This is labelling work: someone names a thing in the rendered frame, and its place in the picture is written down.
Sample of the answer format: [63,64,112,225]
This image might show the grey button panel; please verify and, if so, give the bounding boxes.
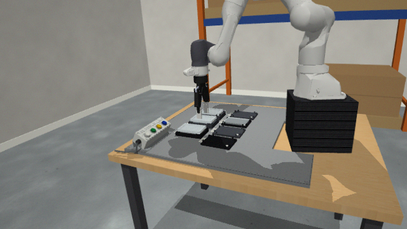
[115,117,172,153]

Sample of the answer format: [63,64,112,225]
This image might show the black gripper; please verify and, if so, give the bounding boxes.
[193,75,209,119]

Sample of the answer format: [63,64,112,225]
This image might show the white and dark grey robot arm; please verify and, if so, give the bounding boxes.
[183,0,347,100]

